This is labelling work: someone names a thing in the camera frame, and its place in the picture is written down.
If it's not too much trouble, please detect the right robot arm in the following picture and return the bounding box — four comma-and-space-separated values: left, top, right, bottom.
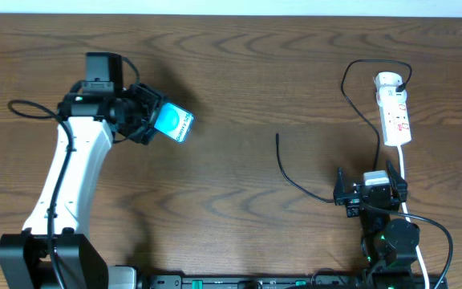
333, 162, 419, 286

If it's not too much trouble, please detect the white power strip cord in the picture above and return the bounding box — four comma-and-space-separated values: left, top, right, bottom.
396, 144, 432, 289

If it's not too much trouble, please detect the white USB charger plug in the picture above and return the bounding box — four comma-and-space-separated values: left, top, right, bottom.
375, 71, 403, 89

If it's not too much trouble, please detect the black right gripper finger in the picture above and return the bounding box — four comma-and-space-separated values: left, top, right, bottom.
386, 161, 407, 191
334, 167, 345, 195

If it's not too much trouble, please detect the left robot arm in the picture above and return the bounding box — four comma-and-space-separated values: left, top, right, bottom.
0, 81, 172, 288

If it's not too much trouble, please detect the black right camera cable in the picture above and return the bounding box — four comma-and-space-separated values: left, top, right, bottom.
359, 199, 454, 289

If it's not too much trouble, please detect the black camera cable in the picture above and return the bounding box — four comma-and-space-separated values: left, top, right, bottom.
359, 199, 454, 289
7, 100, 75, 289

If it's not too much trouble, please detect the white power strip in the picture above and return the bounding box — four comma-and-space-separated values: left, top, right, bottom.
376, 86, 411, 147

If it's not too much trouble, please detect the turquoise screen smartphone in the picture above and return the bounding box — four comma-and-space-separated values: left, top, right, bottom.
154, 103, 194, 143

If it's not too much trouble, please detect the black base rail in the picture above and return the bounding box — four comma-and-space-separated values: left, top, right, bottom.
136, 272, 425, 289

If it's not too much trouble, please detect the black charging cable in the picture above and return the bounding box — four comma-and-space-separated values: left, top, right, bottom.
275, 59, 413, 205

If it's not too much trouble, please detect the black left camera cable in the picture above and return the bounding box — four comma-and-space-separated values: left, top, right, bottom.
7, 100, 75, 289

